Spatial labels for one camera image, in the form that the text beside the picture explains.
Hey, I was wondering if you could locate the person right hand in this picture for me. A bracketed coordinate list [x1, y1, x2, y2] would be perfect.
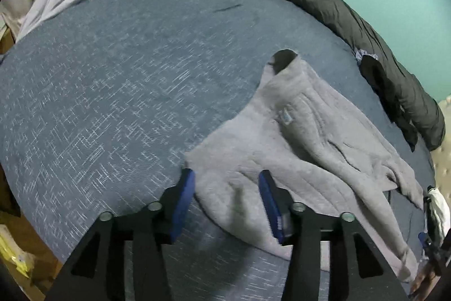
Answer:
[409, 262, 441, 301]

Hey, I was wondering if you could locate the black garment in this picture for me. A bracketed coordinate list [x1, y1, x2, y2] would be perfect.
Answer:
[359, 54, 418, 152]

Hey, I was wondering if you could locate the wooden furniture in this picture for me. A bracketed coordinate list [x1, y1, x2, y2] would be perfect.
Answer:
[0, 162, 63, 301]

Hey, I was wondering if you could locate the white folded garment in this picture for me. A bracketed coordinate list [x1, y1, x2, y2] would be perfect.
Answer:
[427, 186, 450, 245]

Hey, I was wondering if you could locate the cream tufted headboard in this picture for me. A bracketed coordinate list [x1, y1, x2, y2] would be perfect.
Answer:
[431, 95, 451, 202]

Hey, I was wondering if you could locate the grey quilted sweatshirt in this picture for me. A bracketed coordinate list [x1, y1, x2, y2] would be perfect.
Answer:
[186, 49, 423, 281]

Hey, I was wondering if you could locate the dark grey rolled duvet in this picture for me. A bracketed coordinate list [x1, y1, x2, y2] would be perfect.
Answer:
[288, 0, 446, 151]

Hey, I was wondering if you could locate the blue patterned bed sheet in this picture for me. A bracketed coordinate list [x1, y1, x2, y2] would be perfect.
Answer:
[0, 0, 436, 301]

